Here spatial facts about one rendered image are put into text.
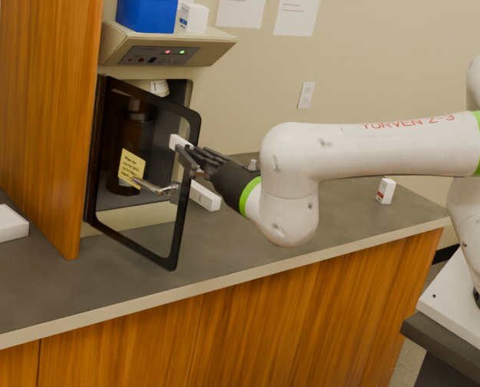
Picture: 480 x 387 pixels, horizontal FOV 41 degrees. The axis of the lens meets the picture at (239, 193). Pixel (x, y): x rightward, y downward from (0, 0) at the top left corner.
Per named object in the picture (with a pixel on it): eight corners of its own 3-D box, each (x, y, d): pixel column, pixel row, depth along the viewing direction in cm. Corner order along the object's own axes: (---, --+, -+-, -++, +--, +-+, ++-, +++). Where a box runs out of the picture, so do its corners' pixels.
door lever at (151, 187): (145, 179, 150) (147, 169, 149) (175, 194, 145) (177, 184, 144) (129, 184, 146) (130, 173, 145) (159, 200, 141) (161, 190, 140)
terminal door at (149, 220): (88, 223, 167) (104, 73, 151) (175, 273, 152) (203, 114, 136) (86, 223, 166) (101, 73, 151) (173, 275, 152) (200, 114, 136)
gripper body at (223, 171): (259, 165, 127) (230, 147, 133) (226, 169, 121) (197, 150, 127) (251, 199, 130) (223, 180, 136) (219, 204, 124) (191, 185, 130)
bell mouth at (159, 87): (91, 77, 173) (93, 57, 170) (147, 77, 184) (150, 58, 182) (124, 99, 161) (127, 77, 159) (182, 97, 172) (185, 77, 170)
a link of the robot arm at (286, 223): (284, 268, 112) (329, 244, 118) (287, 208, 106) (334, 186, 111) (235, 231, 122) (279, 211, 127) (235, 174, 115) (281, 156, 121)
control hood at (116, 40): (96, 63, 150) (100, 20, 146) (206, 64, 171) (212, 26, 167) (120, 77, 143) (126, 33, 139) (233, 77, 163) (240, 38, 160)
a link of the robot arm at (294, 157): (472, 190, 110) (448, 158, 119) (486, 130, 104) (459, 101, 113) (263, 203, 107) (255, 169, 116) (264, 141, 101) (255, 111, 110)
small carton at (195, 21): (178, 27, 157) (181, 1, 155) (196, 28, 160) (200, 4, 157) (186, 31, 153) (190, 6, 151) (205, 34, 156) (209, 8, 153)
